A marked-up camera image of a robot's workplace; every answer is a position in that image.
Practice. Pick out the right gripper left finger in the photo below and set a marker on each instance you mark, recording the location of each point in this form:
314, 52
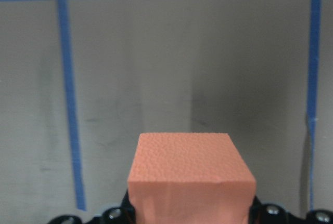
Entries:
124, 213

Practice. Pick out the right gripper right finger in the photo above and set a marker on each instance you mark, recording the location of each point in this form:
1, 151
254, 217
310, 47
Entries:
270, 213

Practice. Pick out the orange foam cube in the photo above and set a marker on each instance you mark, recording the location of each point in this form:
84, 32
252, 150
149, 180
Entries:
190, 178

